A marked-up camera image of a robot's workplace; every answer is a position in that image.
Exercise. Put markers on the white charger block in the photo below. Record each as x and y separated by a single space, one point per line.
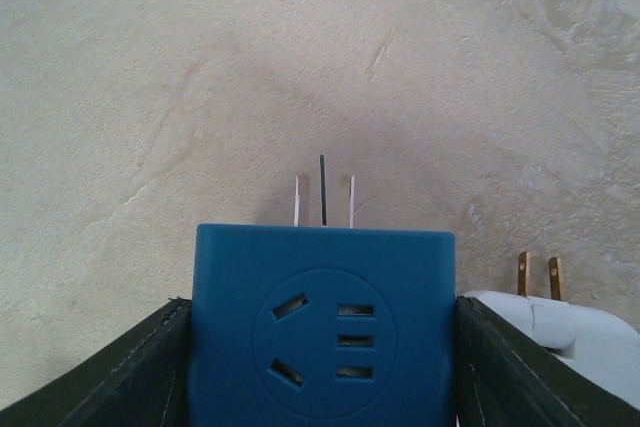
596 344

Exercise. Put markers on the dark blue cube socket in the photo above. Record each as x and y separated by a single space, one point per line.
319 326

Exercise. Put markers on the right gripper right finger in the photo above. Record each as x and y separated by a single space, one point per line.
503 378

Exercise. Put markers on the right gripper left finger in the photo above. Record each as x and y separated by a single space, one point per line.
139 379

